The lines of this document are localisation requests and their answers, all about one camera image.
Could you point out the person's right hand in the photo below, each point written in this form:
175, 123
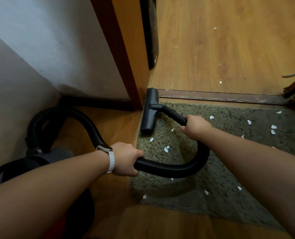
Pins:
196, 128

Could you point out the person's left hand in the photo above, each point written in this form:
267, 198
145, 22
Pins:
123, 159

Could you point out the white paper scraps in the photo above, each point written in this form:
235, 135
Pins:
166, 149

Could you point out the grey-green shaggy door mat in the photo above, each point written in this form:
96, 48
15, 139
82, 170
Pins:
224, 159

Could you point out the person's left forearm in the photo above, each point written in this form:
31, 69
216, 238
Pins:
45, 189

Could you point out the person's right forearm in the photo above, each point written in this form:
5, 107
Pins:
267, 166

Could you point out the white wrist watch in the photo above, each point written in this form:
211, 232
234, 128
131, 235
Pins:
111, 159

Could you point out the metal door threshold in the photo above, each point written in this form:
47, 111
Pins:
224, 97

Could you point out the black computer tower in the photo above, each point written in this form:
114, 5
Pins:
150, 34

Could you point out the orange wooden door frame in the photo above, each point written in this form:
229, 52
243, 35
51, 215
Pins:
130, 47

